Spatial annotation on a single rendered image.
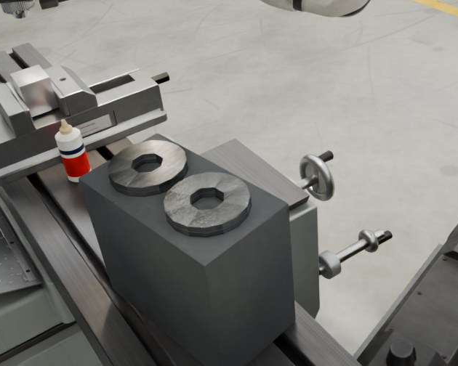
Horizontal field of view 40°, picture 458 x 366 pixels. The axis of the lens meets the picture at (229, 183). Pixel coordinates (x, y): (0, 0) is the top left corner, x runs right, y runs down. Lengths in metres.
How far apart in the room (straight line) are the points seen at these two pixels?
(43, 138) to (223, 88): 2.12
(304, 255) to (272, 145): 1.40
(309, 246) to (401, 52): 2.19
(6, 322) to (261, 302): 0.50
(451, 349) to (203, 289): 0.67
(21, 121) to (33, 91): 0.06
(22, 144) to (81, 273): 0.30
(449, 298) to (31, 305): 0.75
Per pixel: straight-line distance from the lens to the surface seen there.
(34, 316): 1.08
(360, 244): 1.47
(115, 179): 0.70
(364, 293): 2.07
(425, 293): 1.28
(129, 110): 1.14
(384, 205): 2.38
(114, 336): 0.81
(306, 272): 1.38
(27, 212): 1.04
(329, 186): 1.44
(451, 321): 1.24
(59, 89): 1.11
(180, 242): 0.62
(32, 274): 1.04
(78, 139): 1.02
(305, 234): 1.31
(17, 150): 1.11
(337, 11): 0.92
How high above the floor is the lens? 1.53
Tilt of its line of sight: 37 degrees down
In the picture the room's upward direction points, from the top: 7 degrees counter-clockwise
